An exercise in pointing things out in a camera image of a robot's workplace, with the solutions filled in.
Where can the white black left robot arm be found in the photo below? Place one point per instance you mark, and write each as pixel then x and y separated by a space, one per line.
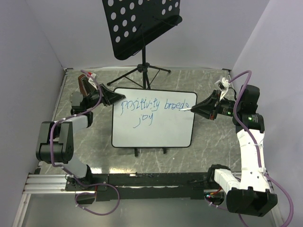
pixel 55 144

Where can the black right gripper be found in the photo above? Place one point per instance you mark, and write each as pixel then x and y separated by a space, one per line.
pixel 207 106

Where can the aluminium frame rail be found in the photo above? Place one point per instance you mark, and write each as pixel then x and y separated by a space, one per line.
pixel 36 184

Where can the blue capped whiteboard marker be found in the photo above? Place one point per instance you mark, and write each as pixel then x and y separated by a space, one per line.
pixel 185 109

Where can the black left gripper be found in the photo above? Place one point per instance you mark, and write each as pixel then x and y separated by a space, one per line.
pixel 108 97

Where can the brown wooden metronome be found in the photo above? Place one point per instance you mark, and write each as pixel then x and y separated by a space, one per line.
pixel 84 85

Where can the black whiteboard easel stand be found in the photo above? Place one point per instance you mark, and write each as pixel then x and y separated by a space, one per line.
pixel 140 151

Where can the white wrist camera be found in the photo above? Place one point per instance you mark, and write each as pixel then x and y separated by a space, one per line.
pixel 223 84
pixel 90 79

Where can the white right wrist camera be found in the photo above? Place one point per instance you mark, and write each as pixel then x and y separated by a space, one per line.
pixel 223 84

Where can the black perforated music stand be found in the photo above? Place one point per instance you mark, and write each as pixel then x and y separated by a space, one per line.
pixel 133 24

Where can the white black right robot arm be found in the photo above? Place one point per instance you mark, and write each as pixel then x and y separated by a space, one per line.
pixel 251 195

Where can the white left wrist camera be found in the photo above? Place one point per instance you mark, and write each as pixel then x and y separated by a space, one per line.
pixel 90 79

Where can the white rectangular whiteboard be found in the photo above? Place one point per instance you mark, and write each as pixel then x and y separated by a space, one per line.
pixel 150 118

